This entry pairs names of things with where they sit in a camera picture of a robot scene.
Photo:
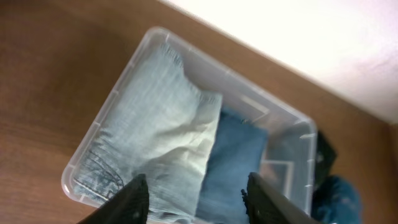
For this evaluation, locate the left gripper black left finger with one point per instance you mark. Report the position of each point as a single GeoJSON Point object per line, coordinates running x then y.
{"type": "Point", "coordinates": [129, 206]}

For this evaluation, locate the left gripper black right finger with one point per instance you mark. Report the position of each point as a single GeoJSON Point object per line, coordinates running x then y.
{"type": "Point", "coordinates": [265, 205]}

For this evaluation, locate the dark blue jeans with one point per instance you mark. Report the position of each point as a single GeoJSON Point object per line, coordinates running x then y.
{"type": "Point", "coordinates": [236, 153]}

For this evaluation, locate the blue taped garment bundle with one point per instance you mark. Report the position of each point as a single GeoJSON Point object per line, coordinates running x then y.
{"type": "Point", "coordinates": [336, 201]}

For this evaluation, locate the black garment bundle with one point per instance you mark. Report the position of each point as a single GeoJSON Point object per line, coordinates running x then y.
{"type": "Point", "coordinates": [324, 159]}

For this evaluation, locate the light blue jeans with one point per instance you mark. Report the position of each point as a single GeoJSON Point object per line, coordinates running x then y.
{"type": "Point", "coordinates": [162, 126]}

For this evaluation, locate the clear plastic storage container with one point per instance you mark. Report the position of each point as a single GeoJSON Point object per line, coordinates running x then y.
{"type": "Point", "coordinates": [288, 160]}

